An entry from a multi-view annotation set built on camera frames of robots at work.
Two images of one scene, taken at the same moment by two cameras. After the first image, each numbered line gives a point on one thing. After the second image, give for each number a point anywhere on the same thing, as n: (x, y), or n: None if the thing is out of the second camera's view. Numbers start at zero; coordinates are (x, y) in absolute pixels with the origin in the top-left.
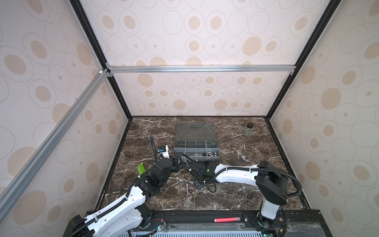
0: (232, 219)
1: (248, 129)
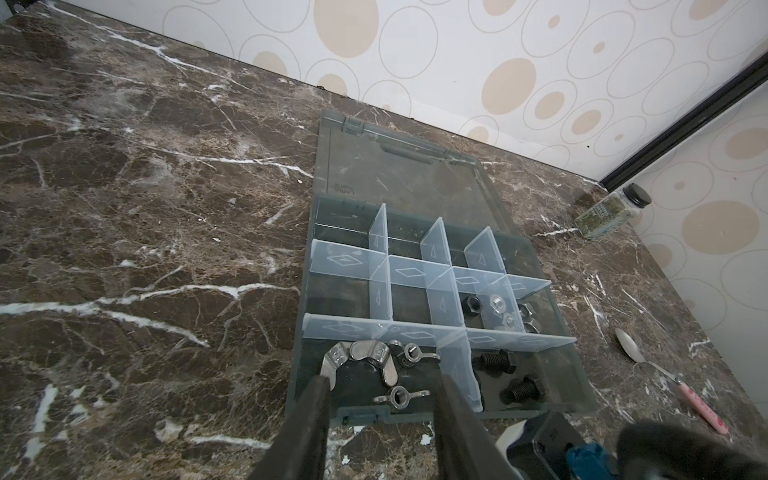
0: None
1: (613, 211)
